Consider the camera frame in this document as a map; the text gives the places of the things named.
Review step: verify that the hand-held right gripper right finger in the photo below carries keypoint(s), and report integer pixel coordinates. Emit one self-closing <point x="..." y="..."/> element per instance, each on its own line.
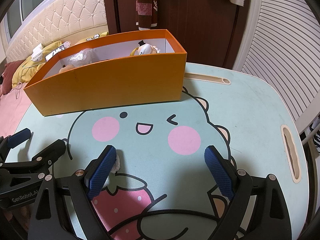
<point x="220" y="175"/>

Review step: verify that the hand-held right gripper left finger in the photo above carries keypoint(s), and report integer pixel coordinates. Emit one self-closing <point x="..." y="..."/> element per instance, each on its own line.
<point x="102" y="175"/>

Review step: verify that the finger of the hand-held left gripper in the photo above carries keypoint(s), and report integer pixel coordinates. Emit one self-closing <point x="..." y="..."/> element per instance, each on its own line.
<point x="53" y="151"/>
<point x="20" y="135"/>

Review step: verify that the orange cardboard box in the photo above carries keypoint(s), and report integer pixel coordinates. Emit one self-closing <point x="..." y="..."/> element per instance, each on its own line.
<point x="112" y="85"/>

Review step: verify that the mint cartoon printed desktop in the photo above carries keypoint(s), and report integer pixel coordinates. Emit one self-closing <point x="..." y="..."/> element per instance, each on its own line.
<point x="250" y="110"/>

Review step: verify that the small white fuzzy object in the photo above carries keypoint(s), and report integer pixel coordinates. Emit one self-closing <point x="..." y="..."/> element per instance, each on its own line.
<point x="117" y="165"/>

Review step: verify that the pink blanket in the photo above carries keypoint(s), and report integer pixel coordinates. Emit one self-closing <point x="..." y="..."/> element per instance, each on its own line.
<point x="12" y="105"/>

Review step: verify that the dark red pillow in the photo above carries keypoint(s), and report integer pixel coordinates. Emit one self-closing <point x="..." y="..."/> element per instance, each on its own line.
<point x="11" y="72"/>

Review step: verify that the white charger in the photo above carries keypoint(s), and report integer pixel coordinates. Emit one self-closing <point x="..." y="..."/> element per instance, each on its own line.
<point x="37" y="53"/>

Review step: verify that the smartphone with lit screen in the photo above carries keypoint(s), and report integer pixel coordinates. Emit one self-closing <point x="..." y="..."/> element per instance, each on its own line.
<point x="56" y="52"/>

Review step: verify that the clear plastic bag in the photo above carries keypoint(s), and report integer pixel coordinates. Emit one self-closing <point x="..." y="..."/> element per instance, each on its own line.
<point x="80" y="56"/>

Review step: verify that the zebra print cloth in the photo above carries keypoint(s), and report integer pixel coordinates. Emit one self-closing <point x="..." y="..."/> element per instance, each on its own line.
<point x="315" y="137"/>

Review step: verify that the yellow cartoon pillow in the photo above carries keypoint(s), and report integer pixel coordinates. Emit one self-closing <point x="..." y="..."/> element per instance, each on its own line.
<point x="95" y="36"/>

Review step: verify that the cream tufted headboard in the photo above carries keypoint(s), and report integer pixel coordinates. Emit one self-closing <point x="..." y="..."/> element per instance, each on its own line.
<point x="62" y="17"/>

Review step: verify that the white figurine with black hat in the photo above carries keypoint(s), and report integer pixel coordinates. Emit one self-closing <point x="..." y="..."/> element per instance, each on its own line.
<point x="143" y="50"/>

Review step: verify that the white slatted door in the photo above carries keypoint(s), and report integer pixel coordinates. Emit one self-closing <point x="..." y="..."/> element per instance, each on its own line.
<point x="287" y="55"/>

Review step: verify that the dark brown wooden door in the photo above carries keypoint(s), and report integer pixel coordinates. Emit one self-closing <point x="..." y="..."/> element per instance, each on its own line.
<point x="200" y="17"/>

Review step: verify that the brown pink striped scarf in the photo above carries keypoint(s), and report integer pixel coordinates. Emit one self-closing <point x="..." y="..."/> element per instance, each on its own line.
<point x="146" y="2"/>

